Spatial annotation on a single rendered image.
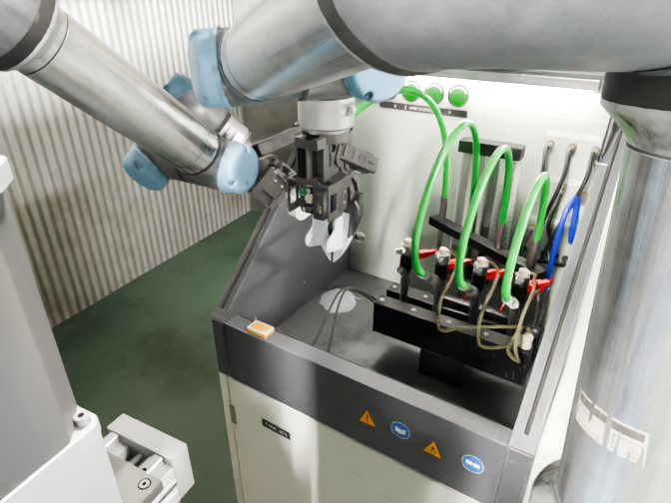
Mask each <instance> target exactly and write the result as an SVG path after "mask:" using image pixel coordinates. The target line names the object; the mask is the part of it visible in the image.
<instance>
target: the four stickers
mask: <svg viewBox="0 0 671 503"><path fill-rule="evenodd" d="M358 421H361V422H363V423H365V424H367V425H370V426H372V427H374V428H376V413H375V412H373V411H371V410H368V409H366V408H364V407H361V406H358ZM390 434H392V435H394V436H396V437H399V438H401V439H403V440H405V441H407V442H409V439H410V426H408V425H405V424H403V423H401V422H399V421H396V420H394V419H391V421H390ZM444 446H445V445H444V444H442V443H440V442H438V441H435V440H433V439H431V438H429V437H427V436H425V435H423V441H422V449H421V450H422V451H424V452H426V453H428V454H430V455H432V456H434V457H436V458H438V459H440V460H442V457H443V451H444ZM485 464H486V462H485V461H483V460H481V459H479V458H477V457H475V456H473V455H471V454H469V453H467V452H465V451H463V453H462V457H461V461H460V465H459V466H460V467H462V468H464V469H466V470H468V471H470V472H472V473H474V474H476V475H478V476H480V477H482V474H483V471H484V467H485Z"/></svg>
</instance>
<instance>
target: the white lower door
mask: <svg viewBox="0 0 671 503"><path fill-rule="evenodd" d="M228 381H229V387H230V395H231V402H232V404H229V406H230V413H231V420H232V422H233V423H234V424H235V432H236V439H237V447H238V454H239V462H240V469H241V477H242V484H243V491H244V499H245V503H480V502H478V501H476V500H474V499H472V498H470V497H468V496H466V495H464V494H462V493H460V492H458V491H456V490H454V489H452V488H450V487H448V486H446V485H444V484H442V483H440V482H438V481H436V480H434V479H432V478H430V477H428V476H426V475H424V474H422V473H420V472H418V471H416V470H414V469H412V468H410V467H408V466H406V465H404V464H402V463H400V462H398V461H396V460H394V459H392V458H390V457H388V456H386V455H384V454H382V453H380V452H378V451H376V450H374V449H372V448H370V447H368V446H366V445H364V444H362V443H360V442H358V441H356V440H354V439H352V438H350V437H348V436H346V435H344V434H342V433H340V432H338V431H336V430H334V429H332V428H330V427H328V426H326V425H324V424H322V423H320V422H318V421H316V420H314V419H312V418H310V417H308V416H306V415H304V414H302V413H300V412H298V411H296V410H294V409H292V408H290V407H288V406H286V405H285V404H283V403H281V402H279V401H277V400H275V399H273V398H271V397H269V396H267V395H265V394H263V393H261V392H259V391H257V390H255V389H253V388H251V387H249V386H247V385H245V384H243V383H241V382H239V381H237V380H235V379H233V378H232V377H229V378H228Z"/></svg>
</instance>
